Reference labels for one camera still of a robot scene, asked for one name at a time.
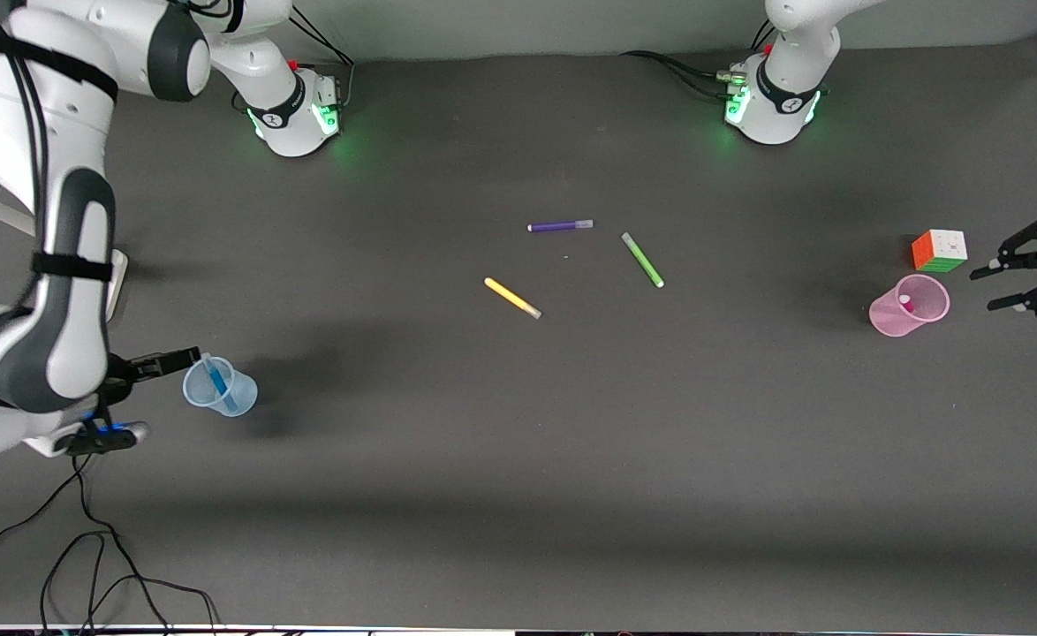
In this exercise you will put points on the purple marker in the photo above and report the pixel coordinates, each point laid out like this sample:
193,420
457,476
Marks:
558,226

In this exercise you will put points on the blue marker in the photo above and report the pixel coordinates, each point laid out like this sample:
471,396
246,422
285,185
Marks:
216,378

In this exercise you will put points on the green marker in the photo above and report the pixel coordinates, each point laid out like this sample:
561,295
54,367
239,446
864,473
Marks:
642,260

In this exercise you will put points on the colourful puzzle cube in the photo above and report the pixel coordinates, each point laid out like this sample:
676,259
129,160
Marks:
941,250

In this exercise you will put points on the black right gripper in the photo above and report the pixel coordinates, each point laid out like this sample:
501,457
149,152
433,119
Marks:
121,372

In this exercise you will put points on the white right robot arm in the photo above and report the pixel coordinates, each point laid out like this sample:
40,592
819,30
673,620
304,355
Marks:
6,115

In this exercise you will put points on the yellow marker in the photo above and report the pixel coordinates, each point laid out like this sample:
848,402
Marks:
510,296

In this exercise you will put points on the translucent pink plastic cup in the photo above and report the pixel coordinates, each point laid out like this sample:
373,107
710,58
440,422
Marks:
889,318

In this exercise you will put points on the translucent blue plastic cup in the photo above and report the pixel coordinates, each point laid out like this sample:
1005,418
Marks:
240,393

